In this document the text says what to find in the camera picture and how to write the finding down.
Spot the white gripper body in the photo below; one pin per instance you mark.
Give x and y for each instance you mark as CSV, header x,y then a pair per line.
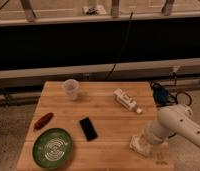
x,y
143,143

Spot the white sponge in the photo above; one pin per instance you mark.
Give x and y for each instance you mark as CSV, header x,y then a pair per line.
x,y
124,99

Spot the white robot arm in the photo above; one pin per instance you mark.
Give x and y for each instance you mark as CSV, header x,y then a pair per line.
x,y
170,119

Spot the translucent ceramic cup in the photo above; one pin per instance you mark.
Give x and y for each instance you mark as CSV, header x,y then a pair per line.
x,y
71,88

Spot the black smartphone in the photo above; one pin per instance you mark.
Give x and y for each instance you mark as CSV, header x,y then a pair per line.
x,y
88,129

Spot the green patterned plate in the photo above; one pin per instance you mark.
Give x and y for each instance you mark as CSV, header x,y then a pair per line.
x,y
52,148

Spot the brown sausage toy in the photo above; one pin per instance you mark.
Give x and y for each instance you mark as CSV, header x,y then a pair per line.
x,y
43,121

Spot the black panel barrier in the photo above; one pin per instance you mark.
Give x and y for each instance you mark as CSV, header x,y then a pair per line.
x,y
90,43

